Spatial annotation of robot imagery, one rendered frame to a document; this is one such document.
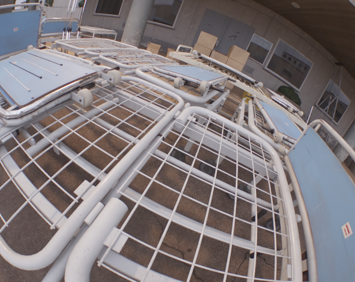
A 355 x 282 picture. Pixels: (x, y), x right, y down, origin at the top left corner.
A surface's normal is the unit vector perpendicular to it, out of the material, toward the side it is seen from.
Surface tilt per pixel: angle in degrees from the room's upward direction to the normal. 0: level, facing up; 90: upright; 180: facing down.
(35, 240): 0
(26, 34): 90
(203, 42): 90
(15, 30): 90
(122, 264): 0
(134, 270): 0
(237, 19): 90
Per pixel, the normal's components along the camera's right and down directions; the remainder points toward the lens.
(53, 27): 0.84, 0.51
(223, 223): 0.33, -0.75
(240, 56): -0.18, 0.54
